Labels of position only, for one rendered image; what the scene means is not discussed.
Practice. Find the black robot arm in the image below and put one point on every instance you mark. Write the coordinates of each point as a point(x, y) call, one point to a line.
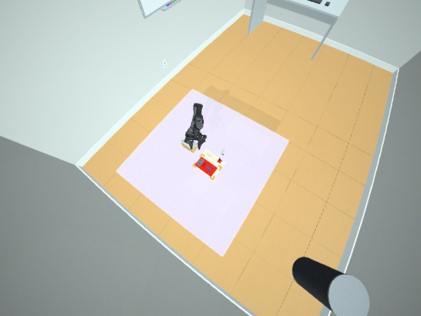
point(197, 122)

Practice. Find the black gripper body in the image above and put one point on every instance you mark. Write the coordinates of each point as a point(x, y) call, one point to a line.
point(194, 136)

